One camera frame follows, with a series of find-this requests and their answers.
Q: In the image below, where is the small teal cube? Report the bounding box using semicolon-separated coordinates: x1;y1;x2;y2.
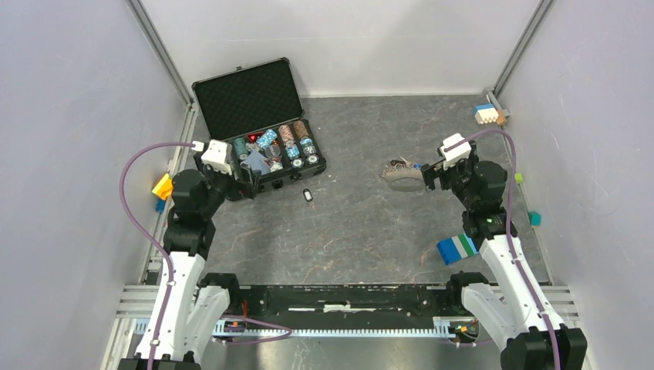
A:
528;210;541;227

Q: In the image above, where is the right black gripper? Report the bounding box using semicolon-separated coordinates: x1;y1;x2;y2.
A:
420;154;478;210

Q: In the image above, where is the blue green white brick stack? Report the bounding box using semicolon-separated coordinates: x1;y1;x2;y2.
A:
437;234;479;265

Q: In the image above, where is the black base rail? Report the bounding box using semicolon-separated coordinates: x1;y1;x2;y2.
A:
226;284;475;331

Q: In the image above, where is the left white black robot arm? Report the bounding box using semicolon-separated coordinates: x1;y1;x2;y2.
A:
118;165;242;369

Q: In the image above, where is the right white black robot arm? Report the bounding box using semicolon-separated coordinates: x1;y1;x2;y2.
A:
421;160;588;369

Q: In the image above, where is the black poker chip case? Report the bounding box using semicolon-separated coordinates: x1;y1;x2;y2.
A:
192;58;327;194

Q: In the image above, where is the small blue block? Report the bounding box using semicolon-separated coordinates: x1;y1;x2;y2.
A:
155;199;166;214

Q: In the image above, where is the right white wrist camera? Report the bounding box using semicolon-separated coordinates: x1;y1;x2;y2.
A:
438;133;472;170

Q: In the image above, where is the black key fob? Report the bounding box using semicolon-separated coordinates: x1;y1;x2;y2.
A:
302;189;313;203

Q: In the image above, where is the yellow orange block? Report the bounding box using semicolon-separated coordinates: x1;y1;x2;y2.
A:
151;173;174;200

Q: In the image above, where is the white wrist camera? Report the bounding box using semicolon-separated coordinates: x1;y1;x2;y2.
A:
201;140;233;175
438;133;472;170

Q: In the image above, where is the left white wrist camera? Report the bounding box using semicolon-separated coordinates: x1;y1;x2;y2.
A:
201;140;233;175

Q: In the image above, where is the blue white brick block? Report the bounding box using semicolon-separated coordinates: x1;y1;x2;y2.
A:
474;103;500;125

